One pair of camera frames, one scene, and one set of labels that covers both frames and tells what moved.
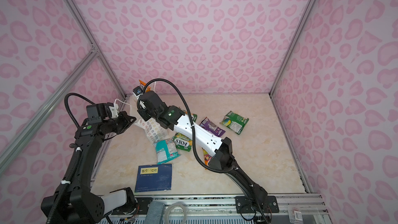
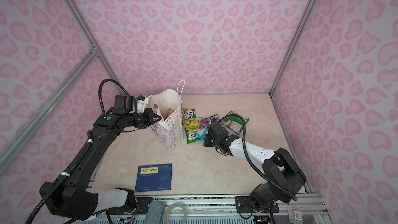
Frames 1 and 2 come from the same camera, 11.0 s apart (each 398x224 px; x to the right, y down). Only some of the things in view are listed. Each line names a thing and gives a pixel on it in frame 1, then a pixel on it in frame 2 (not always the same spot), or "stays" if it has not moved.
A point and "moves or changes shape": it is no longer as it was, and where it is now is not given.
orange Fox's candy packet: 207,157 moves or changes shape
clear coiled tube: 166,216 stays
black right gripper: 142,111 to 206,141
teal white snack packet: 166,150 moves or changes shape
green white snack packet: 235,122 stays
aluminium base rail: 294,209 stays
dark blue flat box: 154,177 stays
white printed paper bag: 153,130 moves or changes shape
